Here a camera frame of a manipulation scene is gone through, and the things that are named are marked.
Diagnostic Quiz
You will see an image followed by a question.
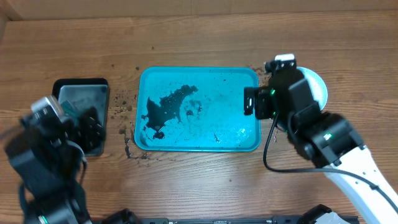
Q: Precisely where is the dark green sponge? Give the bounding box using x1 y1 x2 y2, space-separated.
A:
60 101 80 123

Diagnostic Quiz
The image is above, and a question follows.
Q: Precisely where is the light blue plate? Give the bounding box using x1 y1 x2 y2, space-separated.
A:
297 67 328 110

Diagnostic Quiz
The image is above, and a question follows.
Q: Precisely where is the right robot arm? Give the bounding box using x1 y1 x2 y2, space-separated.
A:
244 59 397 223

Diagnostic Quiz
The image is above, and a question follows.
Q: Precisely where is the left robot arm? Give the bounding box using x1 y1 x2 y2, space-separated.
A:
5 106 105 223

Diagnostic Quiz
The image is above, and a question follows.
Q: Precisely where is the black water tray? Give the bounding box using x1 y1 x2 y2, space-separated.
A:
52 78 109 156

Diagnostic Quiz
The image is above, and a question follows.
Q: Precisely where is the blue plastic tray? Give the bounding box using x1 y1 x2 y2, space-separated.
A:
134 67 261 152

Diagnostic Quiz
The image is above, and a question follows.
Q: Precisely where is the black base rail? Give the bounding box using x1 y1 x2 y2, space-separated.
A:
140 215 301 224

